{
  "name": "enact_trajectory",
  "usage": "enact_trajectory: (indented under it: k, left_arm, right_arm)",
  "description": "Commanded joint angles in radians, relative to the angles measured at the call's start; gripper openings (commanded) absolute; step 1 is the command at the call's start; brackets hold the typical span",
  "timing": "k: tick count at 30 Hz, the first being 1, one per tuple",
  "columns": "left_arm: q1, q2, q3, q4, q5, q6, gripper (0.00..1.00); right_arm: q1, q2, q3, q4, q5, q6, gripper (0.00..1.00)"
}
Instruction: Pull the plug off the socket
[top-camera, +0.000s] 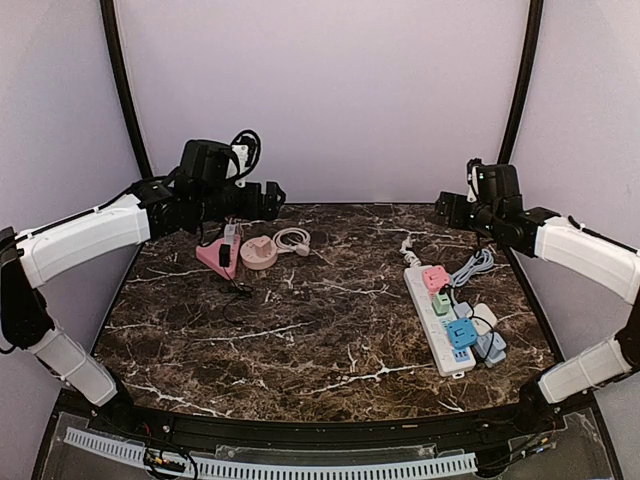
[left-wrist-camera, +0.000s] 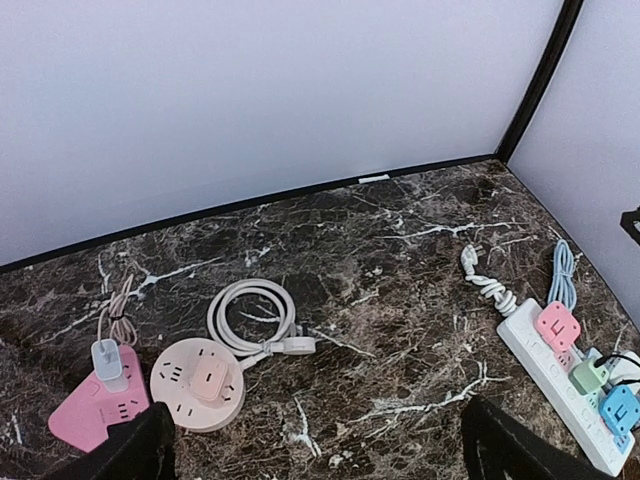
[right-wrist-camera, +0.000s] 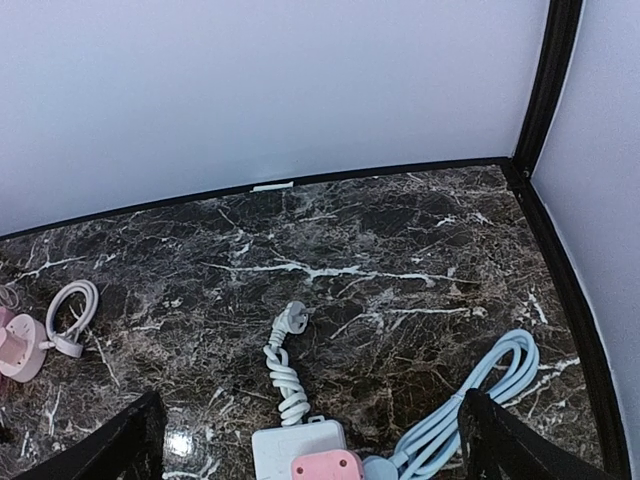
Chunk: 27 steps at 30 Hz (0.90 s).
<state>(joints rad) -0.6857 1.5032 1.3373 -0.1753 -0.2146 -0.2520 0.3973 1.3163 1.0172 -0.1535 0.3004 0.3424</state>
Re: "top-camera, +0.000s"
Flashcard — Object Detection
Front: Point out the black frame post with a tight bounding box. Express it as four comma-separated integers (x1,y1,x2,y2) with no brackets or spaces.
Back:
497,0,544,165
99,0,152,178

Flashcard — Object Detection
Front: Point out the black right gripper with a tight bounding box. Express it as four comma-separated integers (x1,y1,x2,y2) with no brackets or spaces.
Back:
435,190,502,239

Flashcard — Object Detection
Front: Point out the white cube charger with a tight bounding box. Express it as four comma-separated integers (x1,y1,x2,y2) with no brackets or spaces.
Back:
472,303,498,336

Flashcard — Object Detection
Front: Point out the white slotted cable duct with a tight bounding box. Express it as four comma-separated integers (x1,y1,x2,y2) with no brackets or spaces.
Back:
64,427,477,479

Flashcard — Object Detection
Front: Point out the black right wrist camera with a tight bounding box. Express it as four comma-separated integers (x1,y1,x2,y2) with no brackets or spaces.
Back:
466,158,523,215

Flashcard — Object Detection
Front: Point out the pink triangular power socket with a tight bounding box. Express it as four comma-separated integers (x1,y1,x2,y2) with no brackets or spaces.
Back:
196,238,241,280

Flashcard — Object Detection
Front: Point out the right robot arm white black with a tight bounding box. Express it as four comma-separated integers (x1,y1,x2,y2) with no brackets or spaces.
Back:
435,192,639,434

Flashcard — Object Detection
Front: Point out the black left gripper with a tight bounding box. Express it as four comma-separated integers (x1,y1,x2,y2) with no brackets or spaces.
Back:
195,180,285,224

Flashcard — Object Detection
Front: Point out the green plug adapter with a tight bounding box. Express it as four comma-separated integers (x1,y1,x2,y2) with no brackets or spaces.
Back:
432,292,453,317

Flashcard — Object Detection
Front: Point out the pink round power socket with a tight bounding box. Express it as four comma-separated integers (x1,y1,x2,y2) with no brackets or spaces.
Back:
239,236,278,271

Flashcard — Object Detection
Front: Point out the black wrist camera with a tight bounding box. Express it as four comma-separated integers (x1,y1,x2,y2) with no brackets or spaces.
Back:
178,129,262,188
466,158,523,215

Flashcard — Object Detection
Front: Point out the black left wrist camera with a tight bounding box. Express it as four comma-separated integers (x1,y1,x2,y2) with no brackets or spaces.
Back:
178,129,262,188

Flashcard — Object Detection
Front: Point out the black plug adapter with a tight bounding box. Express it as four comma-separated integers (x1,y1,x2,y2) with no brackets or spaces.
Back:
218,243,232,269

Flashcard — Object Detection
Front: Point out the white multicolour power strip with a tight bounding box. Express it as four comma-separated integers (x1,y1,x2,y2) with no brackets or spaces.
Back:
399,236,476,379

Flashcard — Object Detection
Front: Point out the black right frame post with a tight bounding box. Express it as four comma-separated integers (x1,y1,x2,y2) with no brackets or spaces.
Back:
497,0,544,165

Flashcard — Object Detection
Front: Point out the grey-blue power strip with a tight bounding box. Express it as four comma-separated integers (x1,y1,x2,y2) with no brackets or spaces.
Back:
449,248,507,369

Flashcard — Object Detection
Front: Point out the thin black cable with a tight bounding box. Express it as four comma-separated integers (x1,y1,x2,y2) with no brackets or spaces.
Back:
219,264,254,326

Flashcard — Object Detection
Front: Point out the pink plug adapter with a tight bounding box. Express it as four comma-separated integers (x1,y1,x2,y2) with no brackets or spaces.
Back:
422,265,451,296

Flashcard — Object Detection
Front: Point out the black front table rail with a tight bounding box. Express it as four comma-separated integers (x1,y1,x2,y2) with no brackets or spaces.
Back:
54,387,601,454

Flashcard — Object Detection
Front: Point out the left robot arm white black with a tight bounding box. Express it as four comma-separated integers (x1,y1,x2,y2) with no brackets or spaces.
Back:
1,178,286,436

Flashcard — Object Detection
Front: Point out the blue plug adapter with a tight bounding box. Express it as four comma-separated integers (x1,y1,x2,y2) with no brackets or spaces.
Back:
446,317,478,350

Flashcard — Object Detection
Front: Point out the grey-blue charger block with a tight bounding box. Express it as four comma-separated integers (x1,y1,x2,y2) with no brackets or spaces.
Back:
477,332,506,368

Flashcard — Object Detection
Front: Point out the black left frame post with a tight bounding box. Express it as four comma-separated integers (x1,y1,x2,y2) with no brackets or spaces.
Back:
99,0,152,178

